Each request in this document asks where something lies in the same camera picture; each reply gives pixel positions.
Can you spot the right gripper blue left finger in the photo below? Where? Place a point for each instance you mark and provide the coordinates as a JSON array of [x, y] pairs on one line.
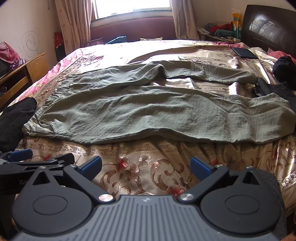
[[80, 178]]

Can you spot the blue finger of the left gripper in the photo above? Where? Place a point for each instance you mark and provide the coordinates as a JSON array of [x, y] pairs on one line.
[[55, 162], [17, 156]]

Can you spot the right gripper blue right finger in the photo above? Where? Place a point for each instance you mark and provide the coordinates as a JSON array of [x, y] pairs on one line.
[[211, 177]]

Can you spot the olive green pants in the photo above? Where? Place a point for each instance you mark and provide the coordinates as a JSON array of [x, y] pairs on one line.
[[120, 103]]

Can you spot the black garment at left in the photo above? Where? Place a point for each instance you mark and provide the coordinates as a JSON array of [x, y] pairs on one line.
[[12, 120]]

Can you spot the floral satin bedspread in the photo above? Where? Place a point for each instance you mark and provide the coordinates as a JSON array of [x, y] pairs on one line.
[[155, 165]]

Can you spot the wooden side cabinet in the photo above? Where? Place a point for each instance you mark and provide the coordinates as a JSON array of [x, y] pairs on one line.
[[14, 83]]

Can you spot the pink bag on cabinet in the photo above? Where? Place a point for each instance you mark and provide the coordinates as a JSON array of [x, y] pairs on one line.
[[7, 53]]

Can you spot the red bag by curtain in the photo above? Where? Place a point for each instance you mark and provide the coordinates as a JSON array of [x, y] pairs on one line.
[[59, 46]]

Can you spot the folded black knit garment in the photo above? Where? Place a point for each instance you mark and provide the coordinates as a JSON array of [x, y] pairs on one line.
[[262, 88]]

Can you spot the black smartphone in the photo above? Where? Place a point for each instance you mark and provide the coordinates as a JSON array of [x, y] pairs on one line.
[[244, 53]]

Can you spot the black garment near headboard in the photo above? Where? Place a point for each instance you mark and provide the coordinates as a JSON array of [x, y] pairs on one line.
[[284, 70]]

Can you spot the blue object behind bed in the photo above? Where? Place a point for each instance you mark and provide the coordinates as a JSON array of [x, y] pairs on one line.
[[119, 39]]

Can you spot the pink cloth near headboard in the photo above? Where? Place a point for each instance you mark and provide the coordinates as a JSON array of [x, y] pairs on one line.
[[282, 55]]

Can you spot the left beige curtain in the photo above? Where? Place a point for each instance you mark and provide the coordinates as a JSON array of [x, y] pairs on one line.
[[75, 20]]

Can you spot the beige curtain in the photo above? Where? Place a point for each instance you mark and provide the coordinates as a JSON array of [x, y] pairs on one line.
[[75, 20], [184, 20]]

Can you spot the cluttered nightstand pile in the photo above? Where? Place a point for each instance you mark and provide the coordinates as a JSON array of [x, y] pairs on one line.
[[223, 33]]

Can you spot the right beige curtain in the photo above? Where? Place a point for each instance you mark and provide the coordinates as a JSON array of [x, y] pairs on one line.
[[184, 20]]

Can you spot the window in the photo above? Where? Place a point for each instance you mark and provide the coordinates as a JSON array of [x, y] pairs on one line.
[[103, 9]]

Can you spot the dark wooden headboard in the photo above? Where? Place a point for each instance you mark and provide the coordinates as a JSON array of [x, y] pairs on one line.
[[269, 27]]

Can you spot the yellow flower package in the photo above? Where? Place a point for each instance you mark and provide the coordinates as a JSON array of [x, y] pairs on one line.
[[237, 23]]

